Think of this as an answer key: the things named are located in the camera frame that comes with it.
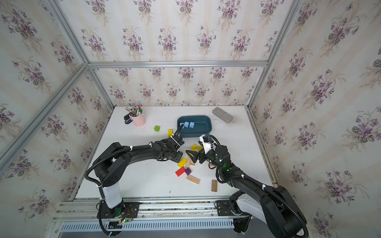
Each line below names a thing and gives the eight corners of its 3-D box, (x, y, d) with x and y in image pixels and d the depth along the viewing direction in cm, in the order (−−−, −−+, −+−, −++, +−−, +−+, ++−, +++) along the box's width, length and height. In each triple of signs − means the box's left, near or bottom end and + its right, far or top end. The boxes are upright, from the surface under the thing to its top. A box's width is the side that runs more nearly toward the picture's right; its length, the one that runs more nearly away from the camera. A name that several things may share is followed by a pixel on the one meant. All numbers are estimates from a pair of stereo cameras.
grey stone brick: (212, 112, 119) (212, 110, 117) (216, 109, 122) (217, 106, 119) (228, 123, 112) (229, 121, 109) (232, 119, 114) (233, 117, 112)
